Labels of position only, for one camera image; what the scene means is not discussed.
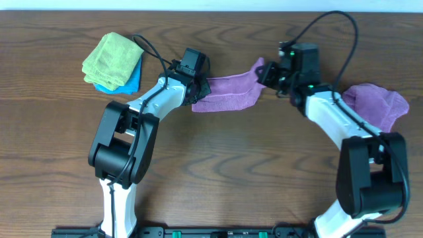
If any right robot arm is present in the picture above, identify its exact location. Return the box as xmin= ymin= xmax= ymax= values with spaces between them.
xmin=255 ymin=60 xmax=410 ymax=237

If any folded green cloth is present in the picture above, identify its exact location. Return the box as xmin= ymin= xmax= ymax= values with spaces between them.
xmin=82 ymin=32 xmax=144 ymax=91

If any crumpled purple cloth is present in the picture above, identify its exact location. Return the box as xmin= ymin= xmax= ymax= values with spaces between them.
xmin=342 ymin=83 xmax=410 ymax=132

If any purple microfiber cloth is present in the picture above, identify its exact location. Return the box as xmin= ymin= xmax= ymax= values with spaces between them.
xmin=192 ymin=58 xmax=264 ymax=112

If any folded blue cloth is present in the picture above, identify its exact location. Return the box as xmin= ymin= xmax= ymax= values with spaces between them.
xmin=94 ymin=58 xmax=142 ymax=95

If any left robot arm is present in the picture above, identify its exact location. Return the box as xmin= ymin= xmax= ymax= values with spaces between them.
xmin=88 ymin=70 xmax=211 ymax=237

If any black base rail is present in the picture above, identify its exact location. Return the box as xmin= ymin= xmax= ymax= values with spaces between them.
xmin=51 ymin=227 xmax=387 ymax=238

